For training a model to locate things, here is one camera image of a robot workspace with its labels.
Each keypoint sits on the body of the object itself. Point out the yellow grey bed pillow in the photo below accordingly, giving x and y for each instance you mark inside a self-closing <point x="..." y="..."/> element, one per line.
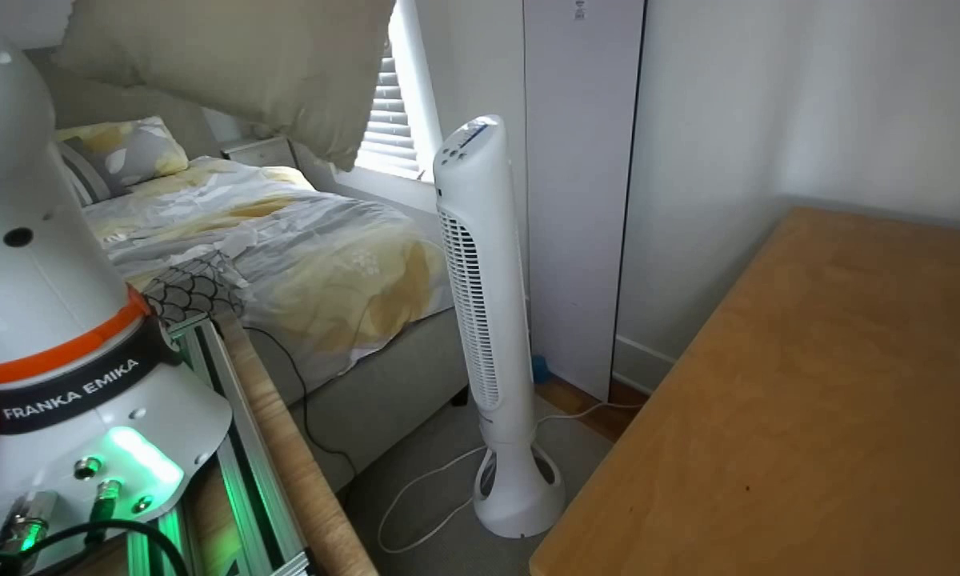
<point x="112" y="158"/>

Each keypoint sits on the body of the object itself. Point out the white leaning panel board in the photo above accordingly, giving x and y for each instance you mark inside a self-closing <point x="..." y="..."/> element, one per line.
<point x="581" y="88"/>

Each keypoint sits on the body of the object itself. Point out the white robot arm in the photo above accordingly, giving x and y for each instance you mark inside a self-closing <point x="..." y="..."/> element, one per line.
<point x="90" y="388"/>

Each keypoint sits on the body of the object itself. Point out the robot mount stand with rails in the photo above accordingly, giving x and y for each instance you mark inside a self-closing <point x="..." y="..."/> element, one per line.
<point x="263" y="506"/>

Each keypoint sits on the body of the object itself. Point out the white window blinds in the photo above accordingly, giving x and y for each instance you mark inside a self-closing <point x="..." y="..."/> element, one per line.
<point x="390" y="135"/>

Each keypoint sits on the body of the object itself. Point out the white tower fan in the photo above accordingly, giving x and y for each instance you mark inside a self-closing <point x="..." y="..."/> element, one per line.
<point x="518" y="484"/>

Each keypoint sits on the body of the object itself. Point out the bed with patterned duvet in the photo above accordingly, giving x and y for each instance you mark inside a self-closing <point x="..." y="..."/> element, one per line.
<point x="344" y="295"/>

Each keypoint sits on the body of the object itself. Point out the cream tufted throw pillow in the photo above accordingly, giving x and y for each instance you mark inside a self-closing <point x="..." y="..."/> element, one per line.
<point x="299" y="67"/>

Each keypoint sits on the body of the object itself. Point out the wooden dresser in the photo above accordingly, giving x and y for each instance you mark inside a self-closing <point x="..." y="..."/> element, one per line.
<point x="807" y="429"/>

